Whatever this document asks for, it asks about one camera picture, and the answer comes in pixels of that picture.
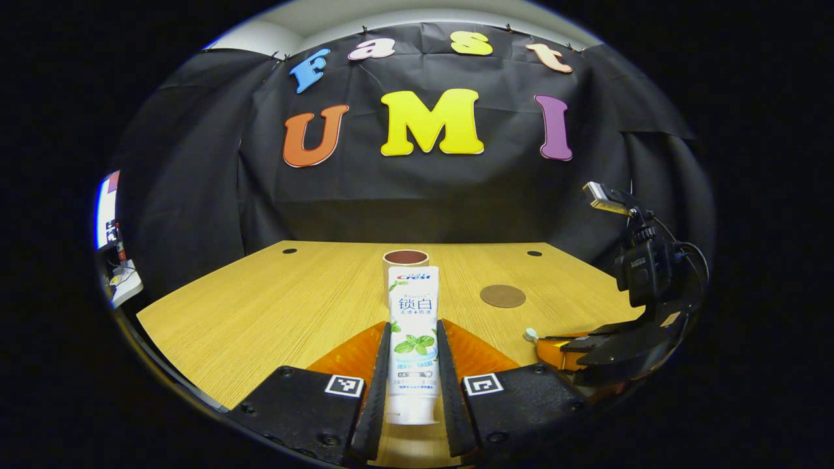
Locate lit monitor screen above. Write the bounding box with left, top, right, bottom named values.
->
left=94, top=171, right=121, bottom=250

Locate wooden desktop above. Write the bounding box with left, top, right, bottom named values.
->
left=136, top=240, right=646, bottom=469

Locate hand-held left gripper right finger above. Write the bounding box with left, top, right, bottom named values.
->
left=435, top=319, right=590, bottom=460

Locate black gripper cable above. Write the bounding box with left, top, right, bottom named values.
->
left=652, top=215, right=711, bottom=307

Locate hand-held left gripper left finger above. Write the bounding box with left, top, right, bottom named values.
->
left=228, top=321, right=392, bottom=466

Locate beige cup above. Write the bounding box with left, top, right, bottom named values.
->
left=382, top=249, right=430, bottom=269

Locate white toothpaste tube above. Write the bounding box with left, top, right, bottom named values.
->
left=384, top=266, right=440, bottom=425

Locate round brown coaster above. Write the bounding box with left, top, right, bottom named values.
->
left=480, top=284, right=527, bottom=309

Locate black backdrop cloth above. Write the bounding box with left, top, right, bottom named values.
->
left=108, top=23, right=717, bottom=307

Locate white side table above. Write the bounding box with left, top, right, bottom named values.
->
left=108, top=259, right=144, bottom=309

